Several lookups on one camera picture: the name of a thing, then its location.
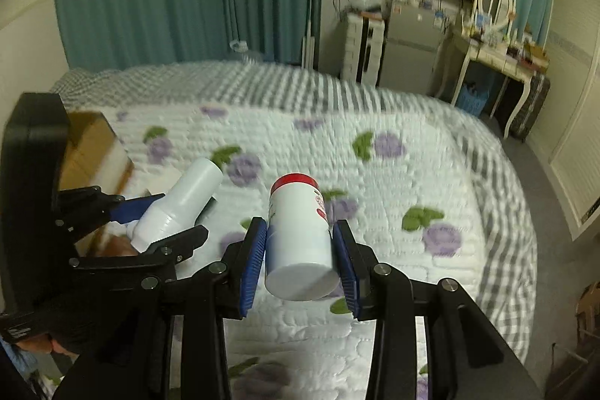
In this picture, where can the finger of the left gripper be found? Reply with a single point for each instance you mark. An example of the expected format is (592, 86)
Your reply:
(126, 208)
(159, 249)

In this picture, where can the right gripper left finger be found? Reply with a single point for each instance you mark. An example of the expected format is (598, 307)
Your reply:
(225, 289)

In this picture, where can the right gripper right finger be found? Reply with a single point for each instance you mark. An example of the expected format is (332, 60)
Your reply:
(467, 358)

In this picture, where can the white cylindrical bottle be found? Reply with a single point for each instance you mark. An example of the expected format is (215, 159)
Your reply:
(178, 210)

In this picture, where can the white bottle red cap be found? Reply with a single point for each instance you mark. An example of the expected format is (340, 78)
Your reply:
(299, 259)

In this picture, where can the person's left hand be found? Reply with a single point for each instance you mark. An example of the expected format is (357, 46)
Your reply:
(44, 344)

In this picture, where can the brown cardboard box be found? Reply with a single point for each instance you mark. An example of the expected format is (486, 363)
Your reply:
(94, 155)

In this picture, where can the grey checkered bed sheet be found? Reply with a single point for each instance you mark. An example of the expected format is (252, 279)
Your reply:
(507, 294)

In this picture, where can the white floral quilted blanket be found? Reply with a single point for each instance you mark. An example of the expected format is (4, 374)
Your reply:
(396, 178)

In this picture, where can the clear water jug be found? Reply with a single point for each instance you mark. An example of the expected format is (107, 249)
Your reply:
(240, 52)

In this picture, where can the white louvered wardrobe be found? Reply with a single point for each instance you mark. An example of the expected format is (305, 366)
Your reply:
(565, 136)

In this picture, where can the dark suitcase by wardrobe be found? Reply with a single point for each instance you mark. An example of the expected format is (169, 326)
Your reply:
(529, 105)

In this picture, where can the white mop pole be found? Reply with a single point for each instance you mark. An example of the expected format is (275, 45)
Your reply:
(308, 39)

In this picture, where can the blue basket under table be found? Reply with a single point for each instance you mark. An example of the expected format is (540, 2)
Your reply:
(472, 99)

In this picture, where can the white suitcase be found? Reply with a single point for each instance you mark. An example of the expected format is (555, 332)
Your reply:
(363, 49)

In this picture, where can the white dressing table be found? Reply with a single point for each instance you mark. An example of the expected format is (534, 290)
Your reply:
(473, 52)

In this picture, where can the silver mini fridge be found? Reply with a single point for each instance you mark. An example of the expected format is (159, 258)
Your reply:
(412, 44)

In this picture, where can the oval vanity mirror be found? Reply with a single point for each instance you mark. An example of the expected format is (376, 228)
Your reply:
(494, 14)

